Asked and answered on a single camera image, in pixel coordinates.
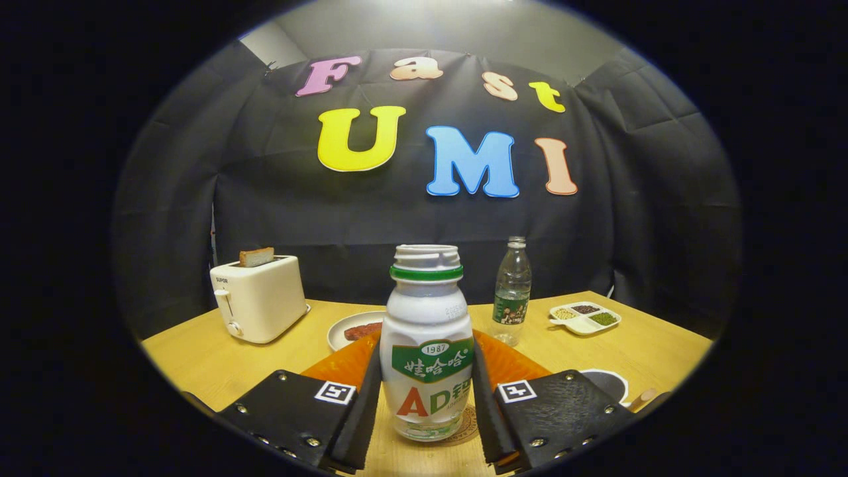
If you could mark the white toaster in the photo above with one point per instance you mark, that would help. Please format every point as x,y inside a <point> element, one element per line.
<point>262,305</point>

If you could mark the wooden table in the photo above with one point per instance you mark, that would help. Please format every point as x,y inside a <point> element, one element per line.
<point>199,358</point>

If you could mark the clear plastic water bottle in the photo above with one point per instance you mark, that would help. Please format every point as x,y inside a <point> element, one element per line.
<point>511,291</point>

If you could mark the white divided dish with beans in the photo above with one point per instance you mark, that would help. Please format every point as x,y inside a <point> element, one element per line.
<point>583,324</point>

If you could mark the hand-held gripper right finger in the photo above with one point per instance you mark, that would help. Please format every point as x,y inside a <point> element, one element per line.
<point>490,424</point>

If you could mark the round cork coaster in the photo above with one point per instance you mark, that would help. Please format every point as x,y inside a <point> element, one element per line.
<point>472,424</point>

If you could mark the white round plate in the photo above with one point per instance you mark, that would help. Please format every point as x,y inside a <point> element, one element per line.
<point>339,334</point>

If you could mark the red meat slices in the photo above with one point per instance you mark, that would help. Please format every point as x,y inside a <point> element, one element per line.
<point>363,331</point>

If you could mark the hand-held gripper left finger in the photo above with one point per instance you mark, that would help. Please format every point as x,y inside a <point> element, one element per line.
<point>364,417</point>

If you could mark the white juice bottle green label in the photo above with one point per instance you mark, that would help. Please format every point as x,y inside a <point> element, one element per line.
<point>427,311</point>

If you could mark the toast slice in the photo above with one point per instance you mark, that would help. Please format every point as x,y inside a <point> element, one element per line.
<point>257,257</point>

